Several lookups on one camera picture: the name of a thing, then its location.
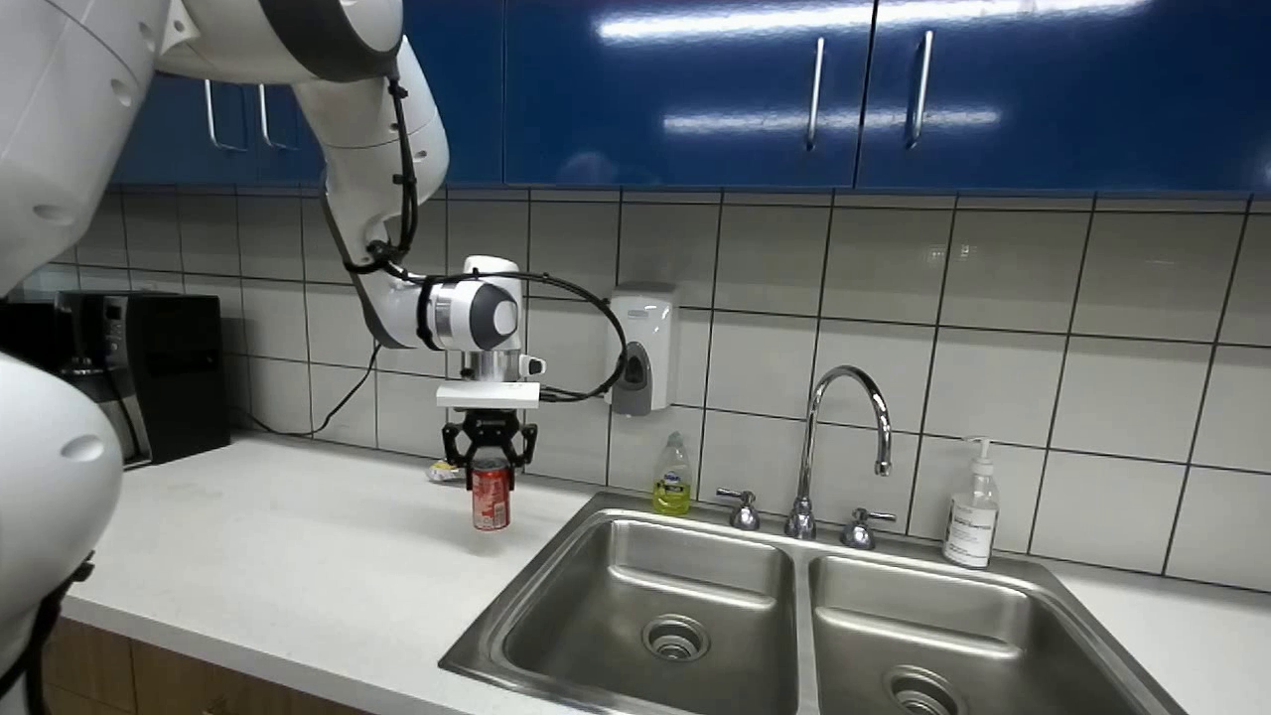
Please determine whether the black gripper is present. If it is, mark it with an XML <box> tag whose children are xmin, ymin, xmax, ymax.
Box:
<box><xmin>435</xmin><ymin>407</ymin><xmax>544</xmax><ymax>495</ymax></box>

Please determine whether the red soda can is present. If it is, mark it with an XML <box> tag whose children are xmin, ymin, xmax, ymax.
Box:
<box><xmin>468</xmin><ymin>450</ymin><xmax>516</xmax><ymax>536</ymax></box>

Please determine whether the stainless steel double sink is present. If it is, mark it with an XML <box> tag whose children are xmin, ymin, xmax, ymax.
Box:
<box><xmin>435</xmin><ymin>487</ymin><xmax>1189</xmax><ymax>715</ymax></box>

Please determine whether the yellow-green dish soap bottle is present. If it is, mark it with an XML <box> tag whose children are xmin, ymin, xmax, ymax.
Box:
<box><xmin>646</xmin><ymin>428</ymin><xmax>698</xmax><ymax>520</ymax></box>

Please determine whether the chrome faucet knob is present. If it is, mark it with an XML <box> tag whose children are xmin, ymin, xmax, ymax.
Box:
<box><xmin>711</xmin><ymin>487</ymin><xmax>768</xmax><ymax>536</ymax></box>
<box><xmin>837</xmin><ymin>503</ymin><xmax>897</xmax><ymax>558</ymax></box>

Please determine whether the chrome gooseneck faucet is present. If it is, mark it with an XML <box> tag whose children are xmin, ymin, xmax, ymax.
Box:
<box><xmin>781</xmin><ymin>362</ymin><xmax>897</xmax><ymax>539</ymax></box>

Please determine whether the black box appliance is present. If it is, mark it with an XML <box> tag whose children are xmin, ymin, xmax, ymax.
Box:
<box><xmin>124</xmin><ymin>291</ymin><xmax>239</xmax><ymax>466</ymax></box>

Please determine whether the blue glossy cabinet door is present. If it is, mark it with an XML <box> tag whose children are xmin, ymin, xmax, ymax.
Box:
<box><xmin>234</xmin><ymin>70</ymin><xmax>333</xmax><ymax>192</ymax></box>
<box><xmin>401</xmin><ymin>0</ymin><xmax>875</xmax><ymax>193</ymax></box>
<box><xmin>110</xmin><ymin>70</ymin><xmax>243</xmax><ymax>192</ymax></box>
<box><xmin>855</xmin><ymin>0</ymin><xmax>1271</xmax><ymax>204</ymax></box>

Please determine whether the wooden base cabinet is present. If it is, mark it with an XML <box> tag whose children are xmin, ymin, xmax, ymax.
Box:
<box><xmin>36</xmin><ymin>612</ymin><xmax>368</xmax><ymax>715</ymax></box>

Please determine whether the dark countertop appliance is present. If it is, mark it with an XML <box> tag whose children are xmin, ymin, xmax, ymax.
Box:
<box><xmin>0</xmin><ymin>291</ymin><xmax>131</xmax><ymax>470</ymax></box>

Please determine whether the clear pump soap bottle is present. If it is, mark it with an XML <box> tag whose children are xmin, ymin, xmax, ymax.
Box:
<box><xmin>940</xmin><ymin>434</ymin><xmax>1005</xmax><ymax>572</ymax></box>

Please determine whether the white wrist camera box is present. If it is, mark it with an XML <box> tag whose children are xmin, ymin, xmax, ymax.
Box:
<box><xmin>431</xmin><ymin>376</ymin><xmax>549</xmax><ymax>412</ymax></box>

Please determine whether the black power cable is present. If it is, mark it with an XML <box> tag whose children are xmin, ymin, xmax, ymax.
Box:
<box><xmin>234</xmin><ymin>342</ymin><xmax>384</xmax><ymax>445</ymax></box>

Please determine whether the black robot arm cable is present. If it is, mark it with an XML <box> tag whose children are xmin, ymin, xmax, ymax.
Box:
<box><xmin>336</xmin><ymin>77</ymin><xmax>635</xmax><ymax>408</ymax></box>

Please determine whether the white wall soap dispenser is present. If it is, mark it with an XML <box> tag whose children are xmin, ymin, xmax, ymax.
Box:
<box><xmin>605</xmin><ymin>291</ymin><xmax>679</xmax><ymax>421</ymax></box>

